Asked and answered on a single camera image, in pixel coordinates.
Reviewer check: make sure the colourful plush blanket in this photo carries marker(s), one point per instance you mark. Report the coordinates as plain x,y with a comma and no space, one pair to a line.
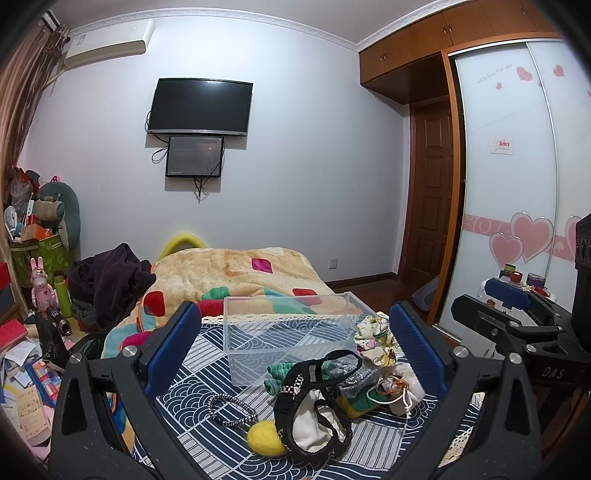
205,276

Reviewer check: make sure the colourful blue book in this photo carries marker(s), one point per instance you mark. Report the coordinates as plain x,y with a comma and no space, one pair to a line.
46,380

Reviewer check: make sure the white air conditioner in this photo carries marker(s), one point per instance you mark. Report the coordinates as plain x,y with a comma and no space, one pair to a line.
109,42

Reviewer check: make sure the clear plastic storage box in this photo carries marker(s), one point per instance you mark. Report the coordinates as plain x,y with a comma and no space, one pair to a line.
263,330

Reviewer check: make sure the yellow felt ball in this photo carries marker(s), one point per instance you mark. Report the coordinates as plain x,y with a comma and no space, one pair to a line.
263,439

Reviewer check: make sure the yellow plush pillow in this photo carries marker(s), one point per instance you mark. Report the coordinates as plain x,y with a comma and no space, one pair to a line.
179,242

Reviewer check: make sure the yellow green sponge cloth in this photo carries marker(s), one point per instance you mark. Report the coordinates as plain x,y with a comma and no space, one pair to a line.
357,406

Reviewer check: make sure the floral fabric scrunchie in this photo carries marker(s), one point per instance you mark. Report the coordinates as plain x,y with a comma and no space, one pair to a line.
375,341

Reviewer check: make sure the blue white patterned cloth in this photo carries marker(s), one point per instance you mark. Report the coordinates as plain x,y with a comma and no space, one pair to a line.
210,417

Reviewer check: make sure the white heart wardrobe door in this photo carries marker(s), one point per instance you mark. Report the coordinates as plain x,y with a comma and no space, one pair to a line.
526,121

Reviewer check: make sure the pink rabbit figurine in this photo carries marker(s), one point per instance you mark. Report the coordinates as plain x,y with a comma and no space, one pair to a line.
43,294

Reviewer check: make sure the large black wall television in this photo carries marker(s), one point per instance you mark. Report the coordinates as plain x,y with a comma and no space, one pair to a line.
200,106

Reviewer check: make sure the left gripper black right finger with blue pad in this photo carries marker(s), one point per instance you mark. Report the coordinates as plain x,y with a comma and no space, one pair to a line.
505,442

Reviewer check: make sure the brown curtain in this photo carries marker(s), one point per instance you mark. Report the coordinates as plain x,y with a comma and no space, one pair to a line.
23,80

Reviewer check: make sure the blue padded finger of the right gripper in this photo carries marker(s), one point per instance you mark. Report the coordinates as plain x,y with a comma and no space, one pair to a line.
508,294

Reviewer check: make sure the wooden overhead cabinet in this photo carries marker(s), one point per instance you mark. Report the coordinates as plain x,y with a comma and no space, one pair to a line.
408,65

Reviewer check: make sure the black camera lens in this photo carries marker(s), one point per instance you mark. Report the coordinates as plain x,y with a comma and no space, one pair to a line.
62,325

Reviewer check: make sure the black chain purse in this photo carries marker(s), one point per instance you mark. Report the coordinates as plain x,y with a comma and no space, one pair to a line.
308,420

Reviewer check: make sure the brown wooden door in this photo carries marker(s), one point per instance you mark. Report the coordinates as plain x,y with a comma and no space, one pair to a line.
430,193

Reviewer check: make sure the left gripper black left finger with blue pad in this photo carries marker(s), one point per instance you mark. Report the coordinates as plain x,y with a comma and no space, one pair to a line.
85,442

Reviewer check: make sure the green knitted cloth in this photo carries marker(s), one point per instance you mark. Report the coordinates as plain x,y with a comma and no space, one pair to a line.
276,372

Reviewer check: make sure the cream drawstring pouch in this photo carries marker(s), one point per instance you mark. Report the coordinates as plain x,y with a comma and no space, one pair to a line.
399,389

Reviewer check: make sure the small black wall monitor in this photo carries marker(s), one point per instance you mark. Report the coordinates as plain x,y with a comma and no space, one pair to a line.
194,157

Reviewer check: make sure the grey neck pillow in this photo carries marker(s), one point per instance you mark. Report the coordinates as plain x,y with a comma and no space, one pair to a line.
57,206

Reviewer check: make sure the dark purple clothing pile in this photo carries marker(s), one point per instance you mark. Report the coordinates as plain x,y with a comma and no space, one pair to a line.
105,288

